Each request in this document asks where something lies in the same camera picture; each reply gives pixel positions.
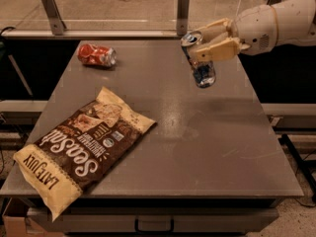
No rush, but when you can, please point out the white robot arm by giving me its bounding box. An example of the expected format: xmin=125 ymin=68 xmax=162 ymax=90
xmin=189 ymin=0 xmax=316 ymax=64

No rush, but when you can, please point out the grey drawer with black handle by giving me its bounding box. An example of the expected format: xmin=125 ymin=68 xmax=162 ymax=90
xmin=28 ymin=207 xmax=278 ymax=234

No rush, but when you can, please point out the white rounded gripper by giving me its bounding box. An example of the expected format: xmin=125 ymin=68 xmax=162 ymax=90
xmin=189 ymin=5 xmax=277 ymax=62

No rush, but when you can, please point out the silver blue redbull can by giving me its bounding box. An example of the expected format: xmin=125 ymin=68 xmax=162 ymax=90
xmin=181 ymin=31 xmax=216 ymax=88

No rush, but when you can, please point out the cardboard box under table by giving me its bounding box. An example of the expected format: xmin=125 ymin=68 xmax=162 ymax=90
xmin=2 ymin=198 xmax=64 ymax=237

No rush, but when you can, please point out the middle metal railing bracket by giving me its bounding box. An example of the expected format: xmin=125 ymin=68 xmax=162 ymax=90
xmin=176 ymin=0 xmax=190 ymax=36

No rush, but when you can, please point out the left metal railing bracket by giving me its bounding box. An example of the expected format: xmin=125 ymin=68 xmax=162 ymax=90
xmin=41 ymin=0 xmax=66 ymax=36

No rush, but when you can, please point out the crushed red soda can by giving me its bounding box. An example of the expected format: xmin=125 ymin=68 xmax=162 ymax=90
xmin=77 ymin=43 xmax=117 ymax=67

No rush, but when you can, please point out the brown sea salt chip bag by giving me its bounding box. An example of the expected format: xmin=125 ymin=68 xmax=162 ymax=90
xmin=14 ymin=88 xmax=155 ymax=218

